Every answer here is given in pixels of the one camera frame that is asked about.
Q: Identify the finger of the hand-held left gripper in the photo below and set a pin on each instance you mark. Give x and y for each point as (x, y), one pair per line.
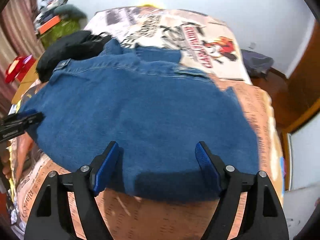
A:
(30, 120)
(26, 112)

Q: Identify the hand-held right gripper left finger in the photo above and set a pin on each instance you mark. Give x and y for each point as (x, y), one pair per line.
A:
(105, 170)

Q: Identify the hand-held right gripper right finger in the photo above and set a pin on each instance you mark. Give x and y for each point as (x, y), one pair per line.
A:
(207, 167)

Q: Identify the blue denim jacket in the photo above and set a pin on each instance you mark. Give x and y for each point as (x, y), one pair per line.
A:
(137, 105)

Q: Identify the black clothes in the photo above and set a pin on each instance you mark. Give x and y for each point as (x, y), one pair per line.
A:
(65, 50)

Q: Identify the red plush flower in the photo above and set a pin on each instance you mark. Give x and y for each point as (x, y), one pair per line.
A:
(15, 68)

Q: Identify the striped brown curtain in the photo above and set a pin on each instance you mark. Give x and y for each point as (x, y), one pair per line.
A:
(15, 30)

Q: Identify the orange box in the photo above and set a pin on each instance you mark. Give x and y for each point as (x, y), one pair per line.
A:
(48, 24)

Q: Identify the dark grey pillow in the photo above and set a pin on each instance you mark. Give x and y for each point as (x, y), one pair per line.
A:
(71, 11)

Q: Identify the pile of clutter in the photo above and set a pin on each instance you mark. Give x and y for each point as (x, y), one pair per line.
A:
(52, 1)

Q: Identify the dark grey bag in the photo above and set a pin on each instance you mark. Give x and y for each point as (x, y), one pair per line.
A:
(257, 62)

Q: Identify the brown wooden door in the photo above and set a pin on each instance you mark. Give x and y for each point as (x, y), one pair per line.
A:
(307, 75)

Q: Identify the yellow round object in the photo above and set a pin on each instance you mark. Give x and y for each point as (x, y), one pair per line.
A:
(150, 5)

